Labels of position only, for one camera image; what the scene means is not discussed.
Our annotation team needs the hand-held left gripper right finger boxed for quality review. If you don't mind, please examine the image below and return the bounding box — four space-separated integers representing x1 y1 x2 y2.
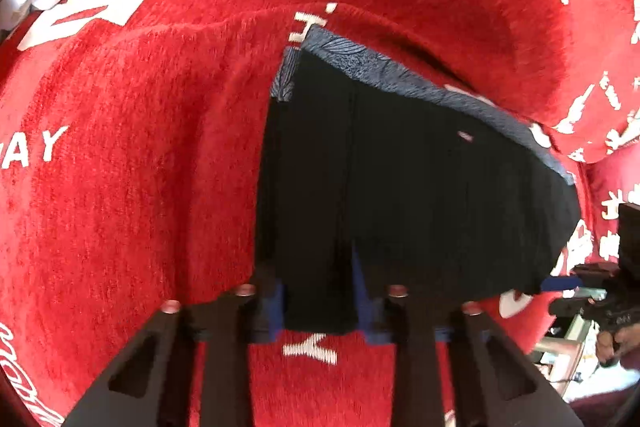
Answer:
350 249 585 427

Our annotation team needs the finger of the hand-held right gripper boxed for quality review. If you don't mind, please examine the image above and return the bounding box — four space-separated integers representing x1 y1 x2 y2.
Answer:
541 263 621 294
547 297 603 323

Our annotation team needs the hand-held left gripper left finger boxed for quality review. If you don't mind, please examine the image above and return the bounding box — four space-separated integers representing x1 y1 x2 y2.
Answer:
62 279 288 427

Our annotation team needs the black pants grey waistband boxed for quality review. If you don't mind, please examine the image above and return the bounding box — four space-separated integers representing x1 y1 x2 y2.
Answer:
252 24 583 335

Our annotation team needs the person's right forearm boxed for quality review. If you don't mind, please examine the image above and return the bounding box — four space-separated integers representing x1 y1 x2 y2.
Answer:
570 389 638 427

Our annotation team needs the person's right hand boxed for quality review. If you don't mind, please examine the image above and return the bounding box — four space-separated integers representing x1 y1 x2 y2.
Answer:
596 329 626 369

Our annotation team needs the grey furniture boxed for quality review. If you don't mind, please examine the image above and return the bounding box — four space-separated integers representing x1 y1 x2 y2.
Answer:
529 312 601 400

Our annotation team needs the red printed blanket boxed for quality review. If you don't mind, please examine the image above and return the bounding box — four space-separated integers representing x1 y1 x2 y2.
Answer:
0 0 640 427

